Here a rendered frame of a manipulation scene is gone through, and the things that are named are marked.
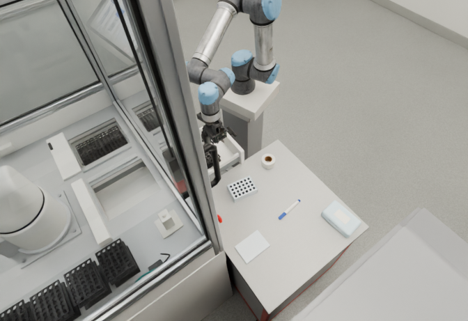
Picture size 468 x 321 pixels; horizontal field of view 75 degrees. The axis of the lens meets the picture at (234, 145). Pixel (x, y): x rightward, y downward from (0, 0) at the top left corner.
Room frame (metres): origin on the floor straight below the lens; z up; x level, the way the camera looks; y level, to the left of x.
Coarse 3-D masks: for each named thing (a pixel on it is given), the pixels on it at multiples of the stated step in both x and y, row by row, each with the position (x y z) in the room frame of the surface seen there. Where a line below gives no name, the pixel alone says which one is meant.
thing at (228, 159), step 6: (216, 144) 0.93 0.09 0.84; (222, 144) 0.92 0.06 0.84; (222, 150) 0.88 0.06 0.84; (228, 150) 0.88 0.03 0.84; (222, 156) 0.85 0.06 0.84; (228, 156) 0.85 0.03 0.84; (234, 156) 0.81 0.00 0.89; (222, 162) 0.78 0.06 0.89; (228, 162) 0.78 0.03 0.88; (234, 162) 0.80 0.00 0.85; (210, 168) 0.79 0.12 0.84; (222, 168) 0.76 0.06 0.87; (210, 174) 0.73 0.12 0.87
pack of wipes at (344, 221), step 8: (328, 208) 0.55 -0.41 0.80; (336, 208) 0.55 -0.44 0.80; (344, 208) 0.55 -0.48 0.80; (328, 216) 0.52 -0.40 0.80; (336, 216) 0.51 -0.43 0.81; (344, 216) 0.51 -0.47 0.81; (352, 216) 0.51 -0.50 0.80; (336, 224) 0.48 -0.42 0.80; (344, 224) 0.47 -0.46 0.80; (352, 224) 0.47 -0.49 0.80; (360, 224) 0.47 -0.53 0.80; (344, 232) 0.44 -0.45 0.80; (352, 232) 0.44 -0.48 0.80
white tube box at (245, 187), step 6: (240, 180) 0.73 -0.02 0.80; (246, 180) 0.73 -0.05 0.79; (252, 180) 0.72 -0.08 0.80; (228, 186) 0.70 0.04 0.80; (234, 186) 0.70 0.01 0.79; (240, 186) 0.70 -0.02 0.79; (246, 186) 0.70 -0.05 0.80; (252, 186) 0.69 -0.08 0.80; (234, 192) 0.67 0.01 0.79; (240, 192) 0.66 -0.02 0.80; (246, 192) 0.66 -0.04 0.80; (252, 192) 0.67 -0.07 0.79; (234, 198) 0.63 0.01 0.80; (240, 198) 0.64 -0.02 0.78
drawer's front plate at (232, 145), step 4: (228, 136) 0.90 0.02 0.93; (224, 140) 0.92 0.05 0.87; (228, 140) 0.89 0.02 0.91; (232, 140) 0.88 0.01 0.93; (228, 144) 0.89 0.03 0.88; (232, 144) 0.86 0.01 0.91; (236, 144) 0.85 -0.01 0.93; (228, 148) 0.89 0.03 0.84; (232, 148) 0.87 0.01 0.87; (236, 148) 0.84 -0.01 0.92; (240, 148) 0.82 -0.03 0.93; (236, 152) 0.84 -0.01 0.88; (240, 152) 0.81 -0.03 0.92; (240, 156) 0.81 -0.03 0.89; (240, 160) 0.81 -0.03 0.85
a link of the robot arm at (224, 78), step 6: (204, 72) 0.93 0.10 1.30; (210, 72) 0.92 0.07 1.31; (216, 72) 0.92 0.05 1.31; (222, 72) 0.92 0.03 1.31; (228, 72) 0.92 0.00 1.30; (204, 78) 0.91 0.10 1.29; (210, 78) 0.90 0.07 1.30; (216, 78) 0.89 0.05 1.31; (222, 78) 0.89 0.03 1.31; (228, 78) 0.90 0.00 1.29; (234, 78) 0.92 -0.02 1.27; (216, 84) 0.86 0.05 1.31; (222, 84) 0.86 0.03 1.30; (228, 84) 0.88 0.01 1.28; (222, 90) 0.85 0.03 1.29
